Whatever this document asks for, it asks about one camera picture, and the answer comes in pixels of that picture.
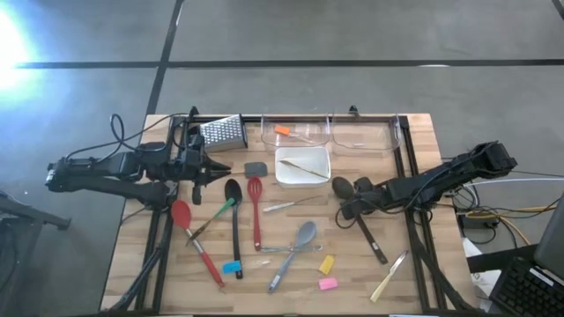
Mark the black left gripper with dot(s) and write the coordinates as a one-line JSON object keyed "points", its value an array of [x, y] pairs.
{"points": [[194, 167]]}

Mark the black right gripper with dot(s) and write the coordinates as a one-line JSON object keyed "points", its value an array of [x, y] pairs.
{"points": [[374, 198]]}

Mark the black plastic spoon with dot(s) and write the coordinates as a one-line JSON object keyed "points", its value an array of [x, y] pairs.
{"points": [[233, 190]]}

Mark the red slotted spatula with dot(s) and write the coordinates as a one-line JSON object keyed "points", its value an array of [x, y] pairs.
{"points": [[256, 224]]}

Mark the grey plastic spoon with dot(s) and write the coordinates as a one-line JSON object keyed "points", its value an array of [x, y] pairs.
{"points": [[305, 232]]}

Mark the slim silver utensil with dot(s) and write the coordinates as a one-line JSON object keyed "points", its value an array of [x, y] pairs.
{"points": [[275, 249]]}

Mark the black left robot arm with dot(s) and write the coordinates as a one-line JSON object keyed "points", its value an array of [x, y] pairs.
{"points": [[101, 169]]}

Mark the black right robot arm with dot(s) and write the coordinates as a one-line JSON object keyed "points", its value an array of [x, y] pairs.
{"points": [[440, 178]]}

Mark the metal box grater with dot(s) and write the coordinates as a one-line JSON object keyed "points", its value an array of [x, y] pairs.
{"points": [[222, 134]]}

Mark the small grey scraper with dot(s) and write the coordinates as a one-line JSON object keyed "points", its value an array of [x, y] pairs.
{"points": [[255, 170]]}

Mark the clear plastic bin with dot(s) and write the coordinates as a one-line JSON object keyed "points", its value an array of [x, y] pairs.
{"points": [[374, 132], [319, 127]]}

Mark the slim brown knife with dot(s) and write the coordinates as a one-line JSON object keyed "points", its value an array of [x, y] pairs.
{"points": [[308, 171]]}

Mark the white plastic bin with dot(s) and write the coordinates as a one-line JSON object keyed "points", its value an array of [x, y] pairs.
{"points": [[291, 178]]}

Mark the yellow sponge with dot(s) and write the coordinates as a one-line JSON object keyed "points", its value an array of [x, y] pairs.
{"points": [[326, 264]]}

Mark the black power box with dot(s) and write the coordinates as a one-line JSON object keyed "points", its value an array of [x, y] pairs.
{"points": [[476, 222]]}

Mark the white paper sheet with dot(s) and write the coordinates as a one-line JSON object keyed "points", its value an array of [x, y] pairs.
{"points": [[482, 282]]}

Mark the black laptop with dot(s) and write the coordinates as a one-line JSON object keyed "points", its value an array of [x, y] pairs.
{"points": [[524, 290]]}

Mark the black floor stand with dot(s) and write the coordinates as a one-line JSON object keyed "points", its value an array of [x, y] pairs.
{"points": [[26, 211]]}

